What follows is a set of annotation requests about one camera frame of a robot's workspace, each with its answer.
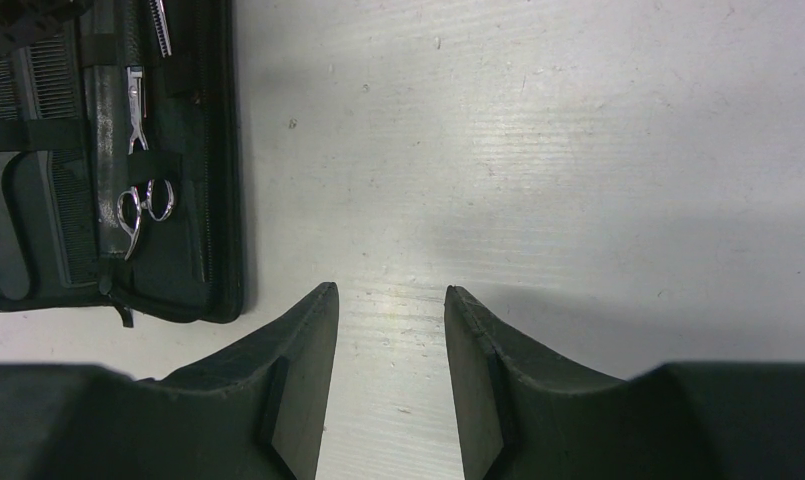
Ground black zippered tool case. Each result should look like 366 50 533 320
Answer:
0 1 244 326

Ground silver scissors red tip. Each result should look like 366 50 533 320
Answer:
115 66 177 261

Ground silver thinning scissors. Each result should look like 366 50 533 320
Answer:
148 0 172 58

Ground black handled comb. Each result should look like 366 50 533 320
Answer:
0 58 31 300

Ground black comb in case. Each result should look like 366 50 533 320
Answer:
14 31 98 289

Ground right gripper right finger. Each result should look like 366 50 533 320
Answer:
444 286 628 479

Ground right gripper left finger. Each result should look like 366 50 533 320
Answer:
136 282 339 479

